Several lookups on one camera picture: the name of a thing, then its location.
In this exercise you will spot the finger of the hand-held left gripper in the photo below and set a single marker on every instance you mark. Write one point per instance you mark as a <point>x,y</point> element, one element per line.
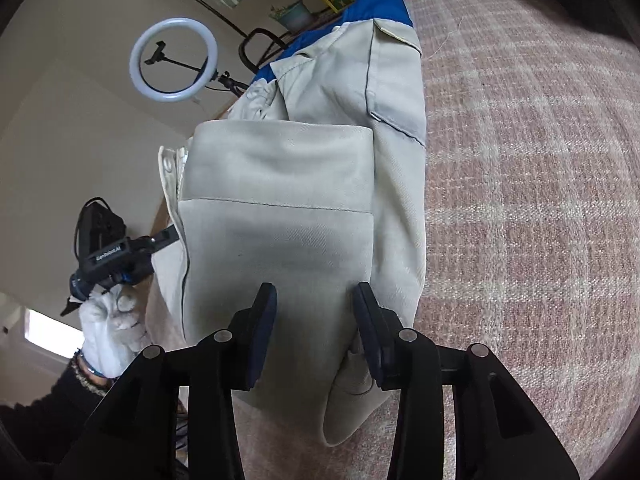
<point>165,237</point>

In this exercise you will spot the person's left hand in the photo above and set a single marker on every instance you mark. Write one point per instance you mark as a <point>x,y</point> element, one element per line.
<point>110,330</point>

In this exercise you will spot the person's left forearm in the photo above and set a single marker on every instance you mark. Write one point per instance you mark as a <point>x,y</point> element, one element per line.
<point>50,410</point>

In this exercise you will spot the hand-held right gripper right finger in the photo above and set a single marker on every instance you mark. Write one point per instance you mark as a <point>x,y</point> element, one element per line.
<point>367,330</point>

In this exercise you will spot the white and blue jacket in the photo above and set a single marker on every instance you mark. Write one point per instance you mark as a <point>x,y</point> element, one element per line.
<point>300,210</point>

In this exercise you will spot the black metal clothes rack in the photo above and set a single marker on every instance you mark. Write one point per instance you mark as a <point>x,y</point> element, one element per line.
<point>241,52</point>

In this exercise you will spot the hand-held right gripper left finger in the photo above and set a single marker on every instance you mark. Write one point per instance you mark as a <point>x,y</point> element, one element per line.
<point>262,340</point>

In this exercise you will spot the small potted plant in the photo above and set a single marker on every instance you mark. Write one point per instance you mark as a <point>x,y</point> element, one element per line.
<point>297,17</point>

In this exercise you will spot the pink plaid blanket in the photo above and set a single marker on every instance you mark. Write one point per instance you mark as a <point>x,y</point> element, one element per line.
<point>525,210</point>

